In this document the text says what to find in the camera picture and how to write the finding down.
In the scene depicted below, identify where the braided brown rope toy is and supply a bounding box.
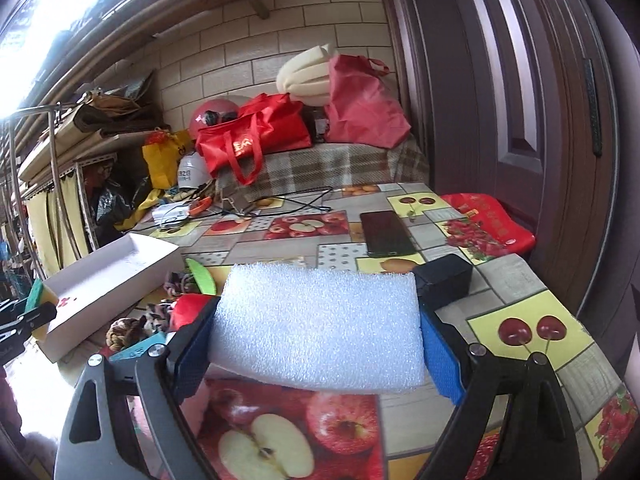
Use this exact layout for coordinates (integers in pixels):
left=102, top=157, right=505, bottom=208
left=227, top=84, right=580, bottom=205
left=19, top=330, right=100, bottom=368
left=105, top=315, right=146, bottom=353

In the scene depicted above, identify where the black white scrunchie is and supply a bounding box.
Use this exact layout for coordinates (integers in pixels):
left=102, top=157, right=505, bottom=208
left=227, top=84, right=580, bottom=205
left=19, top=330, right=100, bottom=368
left=144, top=300, right=175, bottom=335

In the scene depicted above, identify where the red plush apple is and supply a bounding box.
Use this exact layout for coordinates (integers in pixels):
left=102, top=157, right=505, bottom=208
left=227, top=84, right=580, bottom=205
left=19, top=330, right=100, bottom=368
left=169, top=294, right=215, bottom=332

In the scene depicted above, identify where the white foam block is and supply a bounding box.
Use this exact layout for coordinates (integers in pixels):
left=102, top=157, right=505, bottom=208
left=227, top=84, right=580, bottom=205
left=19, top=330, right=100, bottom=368
left=208, top=263, right=426, bottom=393

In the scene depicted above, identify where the white cardboard tray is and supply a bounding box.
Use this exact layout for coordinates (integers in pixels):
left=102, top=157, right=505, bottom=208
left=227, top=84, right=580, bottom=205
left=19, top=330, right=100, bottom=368
left=38, top=234, right=184, bottom=363

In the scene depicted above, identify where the yellow curtain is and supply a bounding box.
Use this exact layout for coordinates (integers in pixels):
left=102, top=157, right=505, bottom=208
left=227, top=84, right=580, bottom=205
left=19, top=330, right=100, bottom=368
left=26, top=174, right=89, bottom=278

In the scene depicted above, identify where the fruit pattern tablecloth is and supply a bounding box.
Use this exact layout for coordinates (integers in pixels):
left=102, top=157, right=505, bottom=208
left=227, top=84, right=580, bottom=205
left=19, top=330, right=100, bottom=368
left=56, top=181, right=640, bottom=480

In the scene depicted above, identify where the black garbage bag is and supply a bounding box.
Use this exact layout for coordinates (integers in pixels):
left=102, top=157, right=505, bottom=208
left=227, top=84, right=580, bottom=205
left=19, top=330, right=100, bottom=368
left=91, top=177, right=152, bottom=247

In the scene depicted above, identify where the white power bank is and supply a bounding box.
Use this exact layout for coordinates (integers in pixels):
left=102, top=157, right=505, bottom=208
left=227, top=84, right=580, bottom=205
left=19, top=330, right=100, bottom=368
left=151, top=203, right=190, bottom=226

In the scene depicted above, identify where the small black box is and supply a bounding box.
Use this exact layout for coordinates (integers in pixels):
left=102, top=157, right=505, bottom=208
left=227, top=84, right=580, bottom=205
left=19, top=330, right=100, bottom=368
left=411, top=254, right=473, bottom=311

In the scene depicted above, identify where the metal storage shelf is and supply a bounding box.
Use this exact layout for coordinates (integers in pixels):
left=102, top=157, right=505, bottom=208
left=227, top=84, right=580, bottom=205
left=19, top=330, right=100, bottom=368
left=9, top=98, right=167, bottom=280

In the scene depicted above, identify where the red cushion stool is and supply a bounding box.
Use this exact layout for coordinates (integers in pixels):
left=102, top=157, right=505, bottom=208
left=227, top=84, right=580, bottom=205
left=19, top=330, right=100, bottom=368
left=442, top=193, right=536, bottom=257

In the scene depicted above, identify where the metal clothes rack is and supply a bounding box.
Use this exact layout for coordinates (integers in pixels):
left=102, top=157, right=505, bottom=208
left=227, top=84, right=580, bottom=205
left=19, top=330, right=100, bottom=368
left=1, top=104, right=92, bottom=280

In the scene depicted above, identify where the yellow shopping bag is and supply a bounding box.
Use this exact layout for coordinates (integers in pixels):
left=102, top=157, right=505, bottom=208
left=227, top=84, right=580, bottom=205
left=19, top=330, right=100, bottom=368
left=142, top=130, right=193, bottom=190

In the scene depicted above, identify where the white helmet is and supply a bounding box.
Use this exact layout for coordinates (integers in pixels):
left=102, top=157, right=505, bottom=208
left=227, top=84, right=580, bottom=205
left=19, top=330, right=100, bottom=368
left=177, top=152, right=212, bottom=190

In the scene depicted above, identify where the black smartphone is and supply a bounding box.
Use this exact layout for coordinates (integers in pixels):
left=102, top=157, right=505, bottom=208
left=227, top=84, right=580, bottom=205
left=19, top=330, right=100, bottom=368
left=360, top=210, right=416, bottom=258

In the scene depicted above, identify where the pink helmet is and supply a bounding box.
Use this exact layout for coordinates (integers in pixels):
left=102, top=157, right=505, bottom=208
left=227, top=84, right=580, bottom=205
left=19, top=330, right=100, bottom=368
left=188, top=99, right=239, bottom=140

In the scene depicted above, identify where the plaid covered bench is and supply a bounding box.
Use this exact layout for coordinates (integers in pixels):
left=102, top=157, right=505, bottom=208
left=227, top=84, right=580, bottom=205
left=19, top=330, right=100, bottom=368
left=215, top=136, right=428, bottom=202

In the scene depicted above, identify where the red tote bag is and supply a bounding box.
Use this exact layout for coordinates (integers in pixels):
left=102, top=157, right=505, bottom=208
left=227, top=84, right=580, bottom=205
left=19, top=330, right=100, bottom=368
left=195, top=93, right=311, bottom=185

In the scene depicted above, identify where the cream foam stack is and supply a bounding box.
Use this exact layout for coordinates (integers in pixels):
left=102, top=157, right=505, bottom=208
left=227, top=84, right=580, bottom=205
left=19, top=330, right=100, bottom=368
left=276, top=44, right=335, bottom=107

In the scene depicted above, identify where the brown door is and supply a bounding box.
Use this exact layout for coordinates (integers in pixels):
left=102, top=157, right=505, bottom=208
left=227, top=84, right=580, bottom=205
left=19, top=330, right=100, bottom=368
left=374, top=0, right=640, bottom=371

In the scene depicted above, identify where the black cable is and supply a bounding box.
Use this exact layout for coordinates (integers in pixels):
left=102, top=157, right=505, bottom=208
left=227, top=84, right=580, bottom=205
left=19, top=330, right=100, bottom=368
left=214, top=185, right=334, bottom=217

